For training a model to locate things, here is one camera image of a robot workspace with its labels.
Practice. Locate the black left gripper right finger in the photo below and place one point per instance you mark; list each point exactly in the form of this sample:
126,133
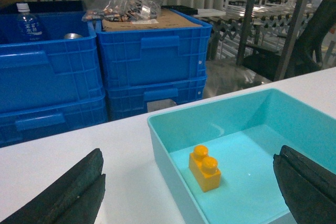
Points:
307,188

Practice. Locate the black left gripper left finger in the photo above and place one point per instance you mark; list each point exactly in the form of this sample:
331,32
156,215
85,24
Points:
75,197

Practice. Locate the yellow toy block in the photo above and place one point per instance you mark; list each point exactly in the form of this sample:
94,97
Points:
204,168

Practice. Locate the teal plastic tray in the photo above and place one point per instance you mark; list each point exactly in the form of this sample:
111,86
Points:
243,133

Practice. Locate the blue crate bottom middle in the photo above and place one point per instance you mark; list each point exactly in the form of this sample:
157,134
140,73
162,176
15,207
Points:
26,125

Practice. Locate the blue crate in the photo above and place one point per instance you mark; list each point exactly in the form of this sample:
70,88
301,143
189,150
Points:
50,72
26,125
141,57
126,102

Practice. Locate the blue crate bottom right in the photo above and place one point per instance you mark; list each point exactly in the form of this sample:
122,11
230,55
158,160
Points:
126,102

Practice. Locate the blue crate top middle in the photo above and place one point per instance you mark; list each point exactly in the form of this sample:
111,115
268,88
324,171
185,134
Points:
50,72

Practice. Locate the black office chair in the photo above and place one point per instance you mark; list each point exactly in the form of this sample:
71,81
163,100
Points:
306,56

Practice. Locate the blue crate top right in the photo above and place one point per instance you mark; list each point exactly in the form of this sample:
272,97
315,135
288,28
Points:
141,57

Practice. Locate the silver metal can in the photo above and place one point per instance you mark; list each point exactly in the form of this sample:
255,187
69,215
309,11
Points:
72,36

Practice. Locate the clear plastic water bottle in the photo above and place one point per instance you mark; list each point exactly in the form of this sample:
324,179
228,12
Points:
28,24

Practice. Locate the brown cardboard sheet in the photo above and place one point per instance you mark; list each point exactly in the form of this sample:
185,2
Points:
167,20

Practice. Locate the clear bag of parts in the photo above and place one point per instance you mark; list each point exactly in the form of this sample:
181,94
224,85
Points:
123,10

